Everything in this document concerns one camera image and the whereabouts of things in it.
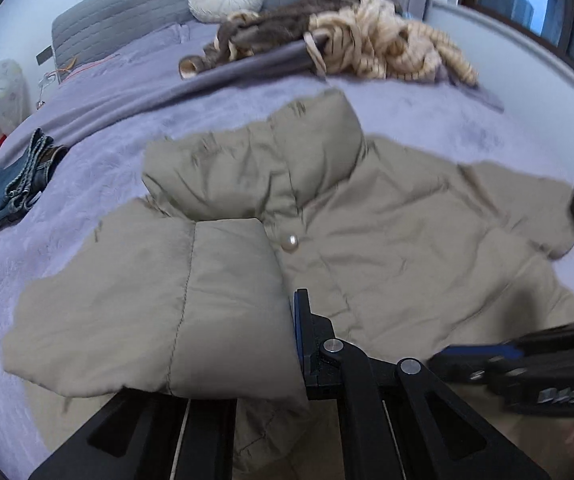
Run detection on beige puffer jacket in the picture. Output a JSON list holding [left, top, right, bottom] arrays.
[[2, 90, 574, 479]]

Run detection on lavender embossed bed blanket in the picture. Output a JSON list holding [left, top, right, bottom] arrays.
[[0, 25, 574, 479]]

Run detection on striped cream brown blanket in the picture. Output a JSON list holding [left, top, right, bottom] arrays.
[[179, 0, 478, 88]]

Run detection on folded blue jeans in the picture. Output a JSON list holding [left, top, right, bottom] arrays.
[[0, 129, 69, 231]]

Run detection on grey quilted headboard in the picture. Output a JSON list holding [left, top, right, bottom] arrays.
[[52, 0, 296, 70]]

